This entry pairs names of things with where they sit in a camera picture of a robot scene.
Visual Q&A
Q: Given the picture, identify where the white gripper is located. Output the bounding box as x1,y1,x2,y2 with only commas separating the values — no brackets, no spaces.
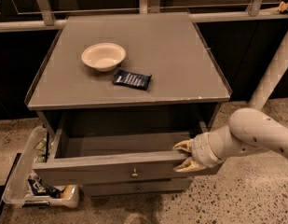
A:
172,133,223,173

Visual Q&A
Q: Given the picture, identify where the grey top drawer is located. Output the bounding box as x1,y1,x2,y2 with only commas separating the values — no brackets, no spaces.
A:
33,120,224,188

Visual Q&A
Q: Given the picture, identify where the grey drawer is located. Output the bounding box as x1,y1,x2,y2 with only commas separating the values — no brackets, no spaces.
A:
81,177,192,196
33,120,224,188

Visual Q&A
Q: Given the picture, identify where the grey drawer cabinet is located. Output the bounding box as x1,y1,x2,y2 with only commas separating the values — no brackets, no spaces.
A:
24,12,233,198

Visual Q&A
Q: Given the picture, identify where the grey bottom drawer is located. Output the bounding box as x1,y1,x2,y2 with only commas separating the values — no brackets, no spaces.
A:
81,177,192,196

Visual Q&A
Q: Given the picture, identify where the blue snack packet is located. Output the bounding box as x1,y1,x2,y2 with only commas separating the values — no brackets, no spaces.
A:
112,69,152,91

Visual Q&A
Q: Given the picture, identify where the yellow sponge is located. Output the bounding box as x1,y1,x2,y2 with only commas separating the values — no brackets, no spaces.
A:
61,185,75,199

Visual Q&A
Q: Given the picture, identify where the white bowl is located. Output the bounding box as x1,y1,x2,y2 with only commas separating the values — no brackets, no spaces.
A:
81,43,126,72

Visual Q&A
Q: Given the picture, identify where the green snack bag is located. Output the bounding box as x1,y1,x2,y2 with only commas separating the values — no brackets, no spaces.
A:
34,136,52,162

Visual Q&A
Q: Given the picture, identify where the blue white packet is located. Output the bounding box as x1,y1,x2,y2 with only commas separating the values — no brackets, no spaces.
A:
28,179,61,198

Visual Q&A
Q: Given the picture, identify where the metal railing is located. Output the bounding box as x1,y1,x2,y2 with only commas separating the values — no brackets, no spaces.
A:
0,0,288,33

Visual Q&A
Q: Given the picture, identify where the clear plastic bin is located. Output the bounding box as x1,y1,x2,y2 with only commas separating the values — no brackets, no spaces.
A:
3,126,79,208

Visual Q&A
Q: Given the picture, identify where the yellow cloth on railing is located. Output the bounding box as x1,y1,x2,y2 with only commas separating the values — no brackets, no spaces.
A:
277,1,288,14

